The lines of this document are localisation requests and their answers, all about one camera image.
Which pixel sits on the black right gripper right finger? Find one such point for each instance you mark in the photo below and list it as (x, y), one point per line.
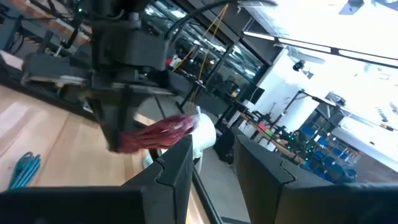
(311, 205)

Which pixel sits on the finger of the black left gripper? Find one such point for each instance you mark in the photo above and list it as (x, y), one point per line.
(109, 121)
(129, 105)

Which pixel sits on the shelf with blue bins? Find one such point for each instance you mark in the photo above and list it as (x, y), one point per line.
(326, 155)

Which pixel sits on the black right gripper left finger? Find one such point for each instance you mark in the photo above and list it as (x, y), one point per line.
(93, 205)

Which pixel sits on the wooden workbench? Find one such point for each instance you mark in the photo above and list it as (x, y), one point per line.
(273, 140)

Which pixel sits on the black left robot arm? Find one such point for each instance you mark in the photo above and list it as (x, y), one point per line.
(118, 9)

